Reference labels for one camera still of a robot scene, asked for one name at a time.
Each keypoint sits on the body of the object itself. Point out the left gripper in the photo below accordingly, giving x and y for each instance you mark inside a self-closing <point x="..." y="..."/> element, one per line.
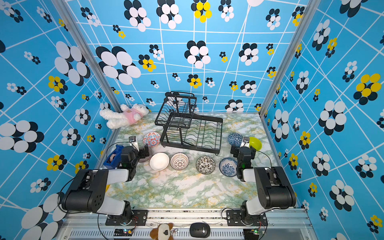
<point x="142" y="152"/>

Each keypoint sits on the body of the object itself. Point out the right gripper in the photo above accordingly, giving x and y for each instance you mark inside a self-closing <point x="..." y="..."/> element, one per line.
<point x="235" y="151"/>

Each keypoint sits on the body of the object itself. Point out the blue floral bowl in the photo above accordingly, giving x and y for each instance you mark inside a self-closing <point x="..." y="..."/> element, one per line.
<point x="228" y="167"/>

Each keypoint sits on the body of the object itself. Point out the black white leaf bowl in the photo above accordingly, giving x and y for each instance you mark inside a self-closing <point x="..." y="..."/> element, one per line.
<point x="205" y="165"/>

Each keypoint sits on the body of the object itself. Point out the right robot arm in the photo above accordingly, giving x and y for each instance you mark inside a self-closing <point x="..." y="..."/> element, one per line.
<point x="274" y="190"/>

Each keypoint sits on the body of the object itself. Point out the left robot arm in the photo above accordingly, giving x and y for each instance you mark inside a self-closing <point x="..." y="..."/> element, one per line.
<point x="87" y="192"/>

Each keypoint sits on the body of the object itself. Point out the pink striped bowl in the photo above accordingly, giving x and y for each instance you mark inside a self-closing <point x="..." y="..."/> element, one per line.
<point x="144" y="157"/>

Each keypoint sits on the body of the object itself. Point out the blue triangle pattern bowl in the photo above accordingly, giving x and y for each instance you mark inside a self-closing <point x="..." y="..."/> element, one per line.
<point x="235" y="139"/>

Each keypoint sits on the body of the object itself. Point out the red blue patterned bowl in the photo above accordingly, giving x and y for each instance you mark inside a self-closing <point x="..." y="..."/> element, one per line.
<point x="152" y="139"/>

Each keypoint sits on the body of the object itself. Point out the plain white bowl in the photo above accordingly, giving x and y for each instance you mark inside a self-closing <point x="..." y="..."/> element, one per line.
<point x="159" y="161"/>

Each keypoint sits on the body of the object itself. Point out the lime green bowl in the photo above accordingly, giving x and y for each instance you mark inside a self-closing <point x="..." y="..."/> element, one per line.
<point x="255" y="143"/>

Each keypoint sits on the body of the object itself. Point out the blue tape dispenser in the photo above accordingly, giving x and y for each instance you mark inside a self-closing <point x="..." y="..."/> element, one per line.
<point x="114" y="159"/>

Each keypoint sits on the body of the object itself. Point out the brown white patterned bowl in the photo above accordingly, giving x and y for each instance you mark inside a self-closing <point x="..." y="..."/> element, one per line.
<point x="179" y="161"/>

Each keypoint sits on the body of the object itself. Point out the white plush toy pink shirt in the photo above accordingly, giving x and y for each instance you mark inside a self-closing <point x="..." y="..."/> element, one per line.
<point x="127" y="117"/>

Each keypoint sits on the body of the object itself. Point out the left circuit board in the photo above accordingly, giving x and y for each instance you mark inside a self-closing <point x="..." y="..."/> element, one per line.
<point x="123" y="232"/>

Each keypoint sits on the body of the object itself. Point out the circuit board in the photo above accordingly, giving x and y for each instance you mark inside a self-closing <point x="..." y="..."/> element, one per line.
<point x="251" y="234"/>
<point x="123" y="232"/>

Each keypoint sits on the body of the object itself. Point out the brown plush dog toy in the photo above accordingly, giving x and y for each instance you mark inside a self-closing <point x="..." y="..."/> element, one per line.
<point x="162" y="232"/>

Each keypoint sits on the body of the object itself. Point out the right circuit board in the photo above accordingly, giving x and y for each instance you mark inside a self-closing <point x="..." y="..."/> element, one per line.
<point x="251" y="234"/>

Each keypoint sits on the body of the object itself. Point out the black computer mouse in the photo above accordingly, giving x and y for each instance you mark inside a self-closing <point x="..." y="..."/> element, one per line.
<point x="200" y="230"/>

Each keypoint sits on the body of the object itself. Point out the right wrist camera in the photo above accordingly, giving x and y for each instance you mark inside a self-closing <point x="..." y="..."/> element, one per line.
<point x="245" y="142"/>

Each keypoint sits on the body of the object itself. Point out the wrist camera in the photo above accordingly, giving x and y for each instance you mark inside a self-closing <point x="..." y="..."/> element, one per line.
<point x="245" y="142"/>
<point x="133" y="142"/>

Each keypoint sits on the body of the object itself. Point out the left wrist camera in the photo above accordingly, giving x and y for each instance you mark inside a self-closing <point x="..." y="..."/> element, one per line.
<point x="133" y="142"/>

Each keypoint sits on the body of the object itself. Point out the black wire dish rack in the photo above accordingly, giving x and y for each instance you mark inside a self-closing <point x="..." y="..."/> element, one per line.
<point x="183" y="128"/>

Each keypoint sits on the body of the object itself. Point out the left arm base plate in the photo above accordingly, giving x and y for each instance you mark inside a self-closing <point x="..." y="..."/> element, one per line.
<point x="135" y="218"/>

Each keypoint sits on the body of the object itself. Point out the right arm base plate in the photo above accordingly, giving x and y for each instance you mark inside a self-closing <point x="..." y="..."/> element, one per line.
<point x="236" y="218"/>

